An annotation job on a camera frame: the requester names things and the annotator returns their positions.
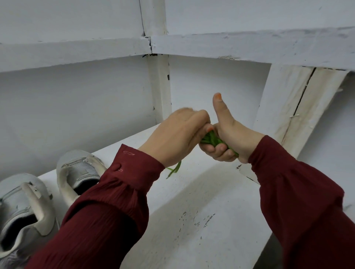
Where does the person's right hand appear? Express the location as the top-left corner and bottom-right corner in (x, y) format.
(199, 92), (265, 163)

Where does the person's left hand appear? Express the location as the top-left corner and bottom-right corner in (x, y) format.
(139, 108), (214, 168)

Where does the green shoelace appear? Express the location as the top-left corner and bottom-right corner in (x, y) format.
(200, 130), (239, 159)
(166, 161), (182, 179)

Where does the grey mesh shoe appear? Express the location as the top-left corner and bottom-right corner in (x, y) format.
(0, 173), (59, 269)
(56, 150), (108, 208)

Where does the person's left forearm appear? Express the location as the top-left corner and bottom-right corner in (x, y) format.
(25, 144), (165, 269)

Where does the person's right forearm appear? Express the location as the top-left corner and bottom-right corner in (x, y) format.
(247, 135), (355, 269)

